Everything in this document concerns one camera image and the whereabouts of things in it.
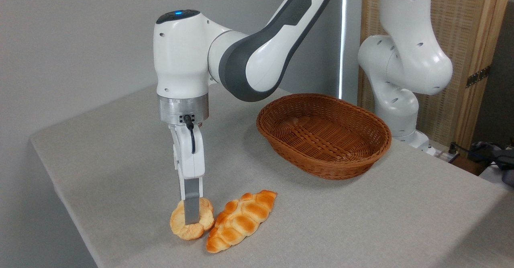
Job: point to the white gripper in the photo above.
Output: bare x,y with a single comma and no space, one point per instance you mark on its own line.
186,159

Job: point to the round pale bread bun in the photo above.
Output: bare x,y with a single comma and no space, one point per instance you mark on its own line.
178,224

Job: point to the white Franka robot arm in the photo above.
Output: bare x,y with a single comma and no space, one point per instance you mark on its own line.
180,59

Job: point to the braided golden bread loaf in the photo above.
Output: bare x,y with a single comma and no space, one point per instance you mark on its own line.
241,219

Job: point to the brown wicker oval basket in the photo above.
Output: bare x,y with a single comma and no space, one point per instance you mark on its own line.
321,135

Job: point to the grey tablecloth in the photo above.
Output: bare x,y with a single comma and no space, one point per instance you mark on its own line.
120,159

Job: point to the silver metal wrist flange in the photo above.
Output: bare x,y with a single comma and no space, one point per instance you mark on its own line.
172,109

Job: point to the black power plug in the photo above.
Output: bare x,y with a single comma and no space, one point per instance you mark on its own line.
453,149

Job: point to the metal screen hinge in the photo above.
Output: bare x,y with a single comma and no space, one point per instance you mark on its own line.
478,76

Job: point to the dark grey bag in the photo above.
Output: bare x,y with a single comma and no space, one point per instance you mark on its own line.
504,159

